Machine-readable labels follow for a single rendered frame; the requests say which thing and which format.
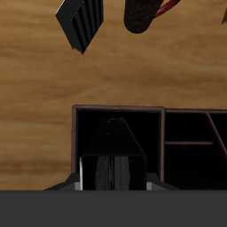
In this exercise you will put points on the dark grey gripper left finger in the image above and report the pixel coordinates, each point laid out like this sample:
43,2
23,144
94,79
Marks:
71,183

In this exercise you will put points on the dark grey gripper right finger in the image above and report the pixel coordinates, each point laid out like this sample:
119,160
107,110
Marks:
155,183

